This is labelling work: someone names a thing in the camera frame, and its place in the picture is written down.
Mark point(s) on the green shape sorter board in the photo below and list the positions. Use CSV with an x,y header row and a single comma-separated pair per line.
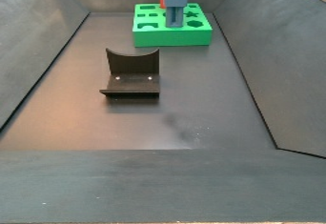
x,y
151,33

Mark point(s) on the black curved cradle stand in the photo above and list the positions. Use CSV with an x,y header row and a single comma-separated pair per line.
x,y
134,73

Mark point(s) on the blue pentagon block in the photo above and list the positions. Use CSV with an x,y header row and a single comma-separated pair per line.
x,y
174,13

